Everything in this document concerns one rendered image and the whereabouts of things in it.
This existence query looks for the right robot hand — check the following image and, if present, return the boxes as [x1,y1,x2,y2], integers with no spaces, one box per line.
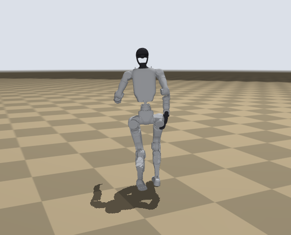
[160,111,169,130]

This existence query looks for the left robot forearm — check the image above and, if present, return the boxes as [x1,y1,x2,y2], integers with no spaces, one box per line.
[114,91,121,104]

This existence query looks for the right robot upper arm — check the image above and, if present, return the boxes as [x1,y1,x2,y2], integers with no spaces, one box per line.
[155,69,169,95]

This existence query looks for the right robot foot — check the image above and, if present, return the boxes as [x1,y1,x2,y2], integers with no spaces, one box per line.
[152,176,160,186]

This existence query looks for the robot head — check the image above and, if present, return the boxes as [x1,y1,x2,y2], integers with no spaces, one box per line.
[136,48,148,69]

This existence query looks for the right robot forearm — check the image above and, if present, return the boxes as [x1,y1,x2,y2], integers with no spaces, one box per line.
[162,93,170,114]

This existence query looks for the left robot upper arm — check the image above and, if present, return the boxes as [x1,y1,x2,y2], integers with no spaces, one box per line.
[115,70,132,99]

